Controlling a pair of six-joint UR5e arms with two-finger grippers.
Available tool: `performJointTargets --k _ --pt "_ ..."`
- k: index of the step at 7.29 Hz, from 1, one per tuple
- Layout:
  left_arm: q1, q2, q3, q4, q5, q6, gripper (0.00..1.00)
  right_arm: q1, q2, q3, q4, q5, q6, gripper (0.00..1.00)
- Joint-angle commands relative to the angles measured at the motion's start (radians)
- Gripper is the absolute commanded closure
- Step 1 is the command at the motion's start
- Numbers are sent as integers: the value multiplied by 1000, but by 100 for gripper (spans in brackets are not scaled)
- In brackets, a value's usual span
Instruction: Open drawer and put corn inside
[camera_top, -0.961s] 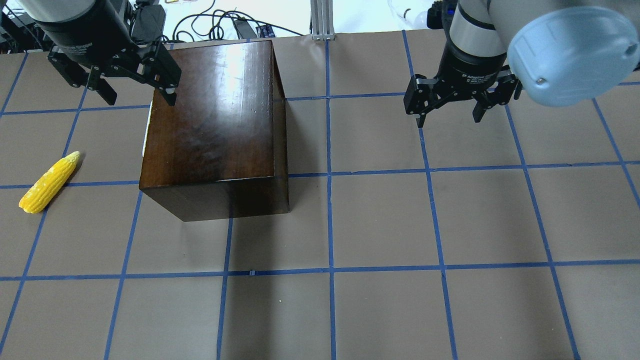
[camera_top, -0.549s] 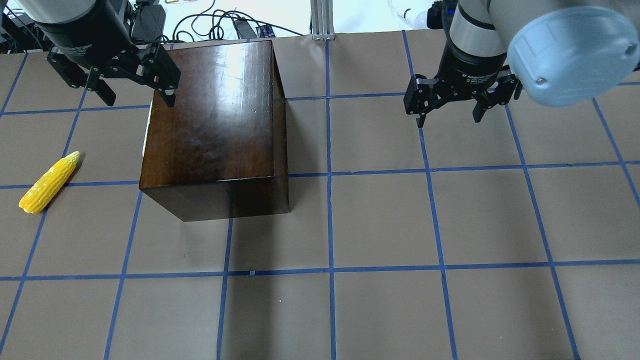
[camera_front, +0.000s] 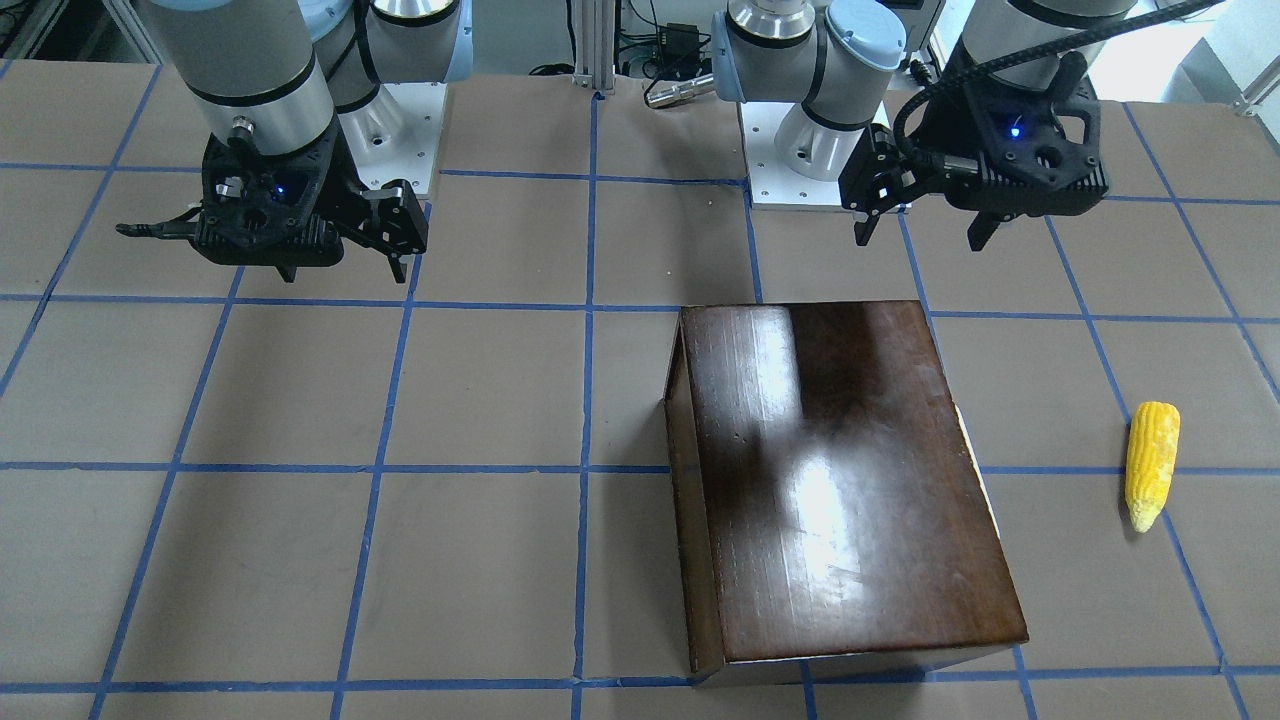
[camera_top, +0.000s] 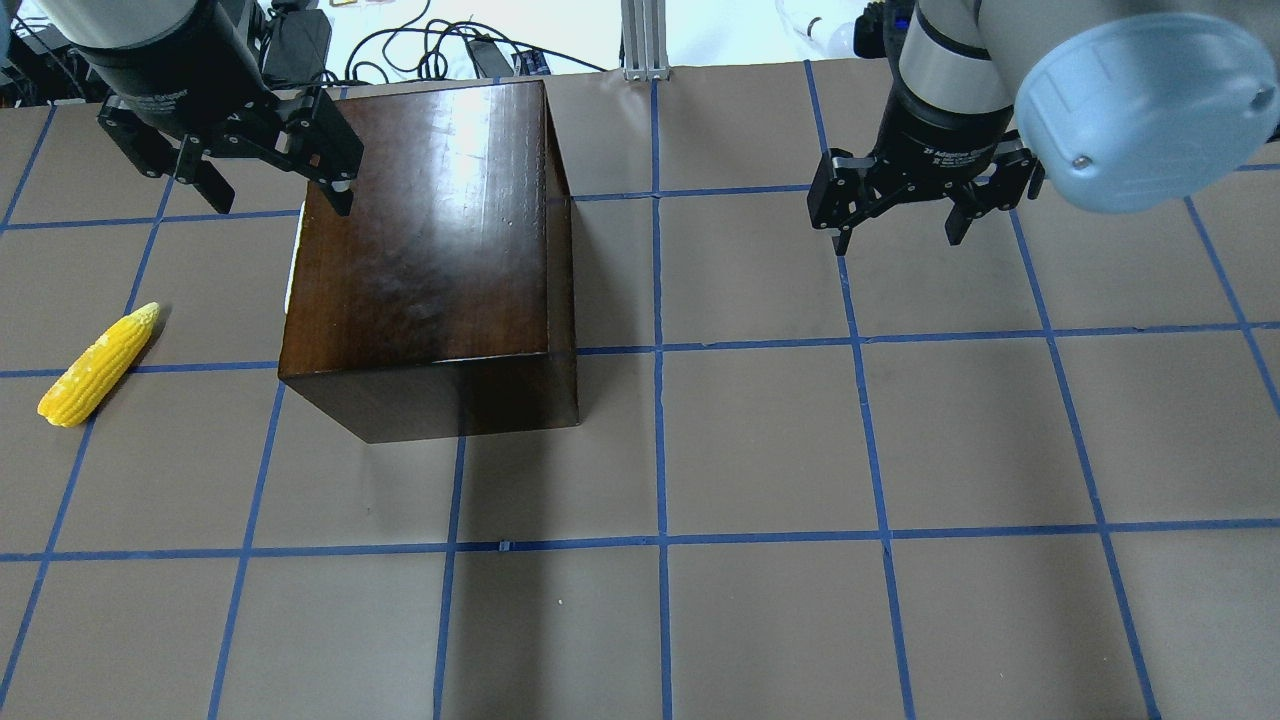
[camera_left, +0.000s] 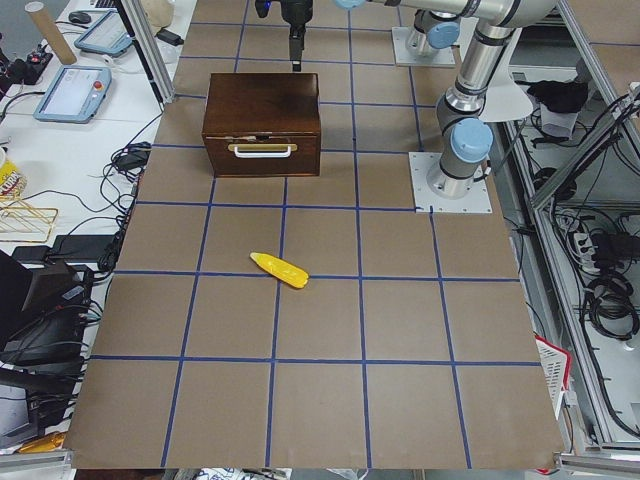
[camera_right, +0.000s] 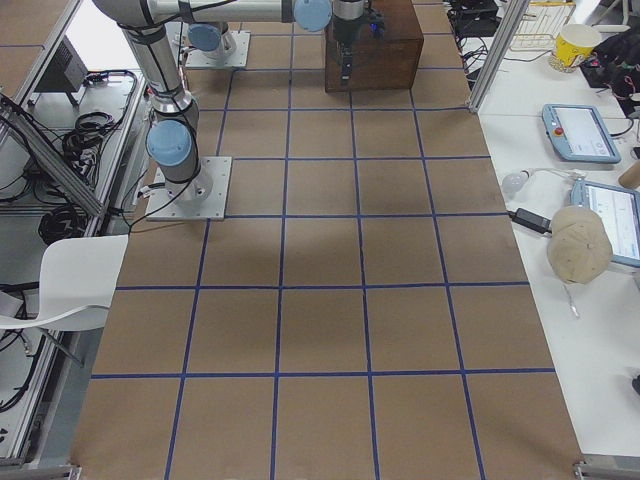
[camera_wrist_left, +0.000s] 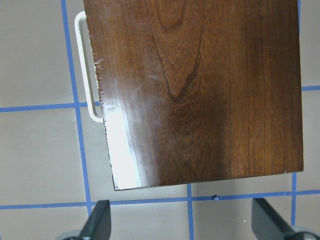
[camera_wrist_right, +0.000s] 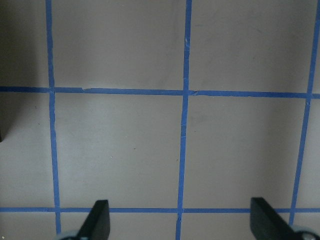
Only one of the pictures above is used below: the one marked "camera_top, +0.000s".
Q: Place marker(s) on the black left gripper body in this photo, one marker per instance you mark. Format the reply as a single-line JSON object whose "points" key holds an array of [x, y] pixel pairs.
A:
{"points": [[168, 88]]}

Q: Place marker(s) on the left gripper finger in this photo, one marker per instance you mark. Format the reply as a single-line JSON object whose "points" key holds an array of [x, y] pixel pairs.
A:
{"points": [[321, 145], [153, 155]]}

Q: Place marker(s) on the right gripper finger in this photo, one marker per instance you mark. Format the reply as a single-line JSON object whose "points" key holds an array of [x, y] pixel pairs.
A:
{"points": [[1019, 174], [847, 190]]}

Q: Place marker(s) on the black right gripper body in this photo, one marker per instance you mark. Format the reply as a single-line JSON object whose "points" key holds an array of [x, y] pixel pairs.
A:
{"points": [[930, 138]]}

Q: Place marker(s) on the yellow corn cob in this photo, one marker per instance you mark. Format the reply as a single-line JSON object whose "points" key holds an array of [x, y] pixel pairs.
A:
{"points": [[82, 388]]}

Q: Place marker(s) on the light wooden drawer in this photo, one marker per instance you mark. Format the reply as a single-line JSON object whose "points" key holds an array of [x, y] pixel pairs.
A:
{"points": [[299, 219]]}

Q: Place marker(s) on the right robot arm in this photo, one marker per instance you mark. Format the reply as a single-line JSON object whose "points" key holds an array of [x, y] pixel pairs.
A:
{"points": [[1121, 105]]}

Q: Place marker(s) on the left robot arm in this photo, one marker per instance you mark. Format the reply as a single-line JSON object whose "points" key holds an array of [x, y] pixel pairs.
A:
{"points": [[251, 17]]}

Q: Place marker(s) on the dark wooden drawer cabinet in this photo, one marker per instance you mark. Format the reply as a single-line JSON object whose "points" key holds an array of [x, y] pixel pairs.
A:
{"points": [[441, 305]]}

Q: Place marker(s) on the black power adapter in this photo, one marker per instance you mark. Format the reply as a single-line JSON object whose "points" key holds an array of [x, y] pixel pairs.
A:
{"points": [[295, 54]]}

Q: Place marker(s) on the aluminium extrusion post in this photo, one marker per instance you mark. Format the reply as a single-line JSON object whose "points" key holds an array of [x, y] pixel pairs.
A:
{"points": [[644, 55]]}

